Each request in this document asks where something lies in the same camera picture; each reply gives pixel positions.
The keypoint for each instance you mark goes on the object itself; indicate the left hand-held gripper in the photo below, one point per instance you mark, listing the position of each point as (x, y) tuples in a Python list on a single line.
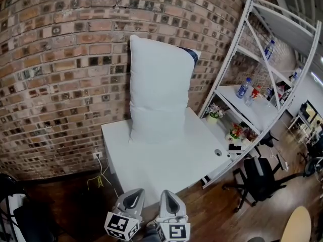
[(127, 210)]

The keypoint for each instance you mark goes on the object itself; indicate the white cushion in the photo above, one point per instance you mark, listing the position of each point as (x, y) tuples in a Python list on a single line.
[(159, 84)]

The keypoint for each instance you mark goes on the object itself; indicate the white table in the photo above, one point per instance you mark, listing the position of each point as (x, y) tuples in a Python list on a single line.
[(161, 165)]

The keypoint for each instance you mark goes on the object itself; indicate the white metal shelf rack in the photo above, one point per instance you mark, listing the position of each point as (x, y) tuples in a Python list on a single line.
[(255, 110)]

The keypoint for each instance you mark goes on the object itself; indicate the round wooden table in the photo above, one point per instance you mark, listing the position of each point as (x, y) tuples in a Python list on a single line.
[(299, 226)]

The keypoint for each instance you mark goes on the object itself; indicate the black folding chair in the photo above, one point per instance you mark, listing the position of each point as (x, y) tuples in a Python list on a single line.
[(32, 218)]

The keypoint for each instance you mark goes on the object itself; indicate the black office chair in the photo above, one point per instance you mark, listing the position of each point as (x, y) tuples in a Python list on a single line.
[(260, 178)]

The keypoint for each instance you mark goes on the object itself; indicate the person's dark trouser leg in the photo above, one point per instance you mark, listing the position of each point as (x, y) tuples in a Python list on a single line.
[(152, 233)]

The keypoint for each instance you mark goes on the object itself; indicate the red cap drink bottle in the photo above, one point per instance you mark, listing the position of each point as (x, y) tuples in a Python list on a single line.
[(252, 96)]

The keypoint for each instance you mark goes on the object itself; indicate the computer monitor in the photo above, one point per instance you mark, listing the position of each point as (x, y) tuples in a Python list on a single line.
[(309, 111)]

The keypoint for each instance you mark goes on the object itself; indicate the white power strip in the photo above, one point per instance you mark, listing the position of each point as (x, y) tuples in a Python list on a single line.
[(284, 166)]

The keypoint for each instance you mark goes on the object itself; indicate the flowers in pale pot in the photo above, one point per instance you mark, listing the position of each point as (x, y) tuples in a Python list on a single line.
[(214, 113)]

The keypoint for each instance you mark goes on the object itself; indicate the colourful flower bouquet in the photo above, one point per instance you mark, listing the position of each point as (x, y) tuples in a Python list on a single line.
[(238, 132)]

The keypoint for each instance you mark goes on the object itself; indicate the blue label water bottle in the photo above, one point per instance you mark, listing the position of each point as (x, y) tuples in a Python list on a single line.
[(269, 50), (243, 88), (296, 74)]

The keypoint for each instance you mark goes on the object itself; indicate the white wall socket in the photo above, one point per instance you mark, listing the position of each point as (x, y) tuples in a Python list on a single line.
[(97, 155)]

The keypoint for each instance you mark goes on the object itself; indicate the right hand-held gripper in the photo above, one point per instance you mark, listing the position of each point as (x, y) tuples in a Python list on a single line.
[(171, 215)]

